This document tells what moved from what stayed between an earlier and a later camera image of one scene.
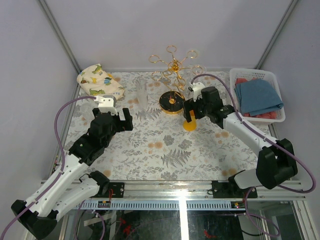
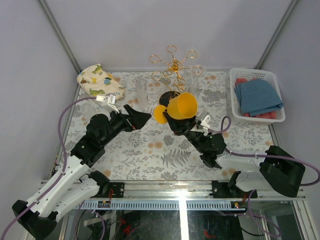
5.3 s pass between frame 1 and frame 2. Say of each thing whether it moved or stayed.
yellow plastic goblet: moved
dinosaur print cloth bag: stayed
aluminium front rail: stayed
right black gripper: moved
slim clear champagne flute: stayed
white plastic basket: stayed
